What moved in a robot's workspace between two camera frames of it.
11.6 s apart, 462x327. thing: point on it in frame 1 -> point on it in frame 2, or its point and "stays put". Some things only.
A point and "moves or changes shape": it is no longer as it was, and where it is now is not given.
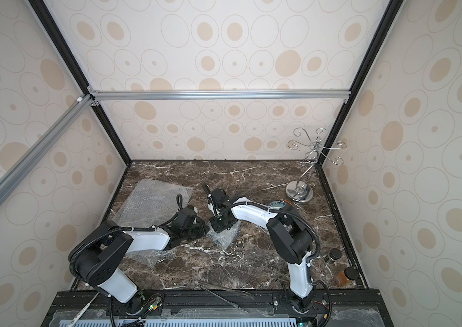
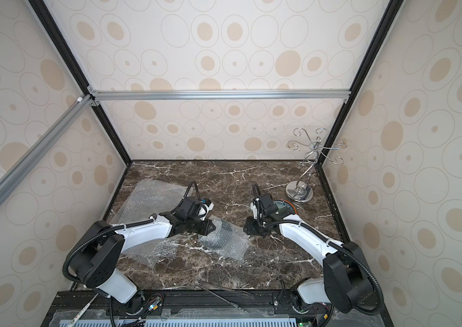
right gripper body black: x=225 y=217 -> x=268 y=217
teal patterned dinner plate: x=278 y=204 stays put
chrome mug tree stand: x=302 y=191 stays put
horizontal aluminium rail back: x=222 y=95 stays put
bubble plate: x=225 y=236 moves or changes shape
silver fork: x=73 y=322 stays put
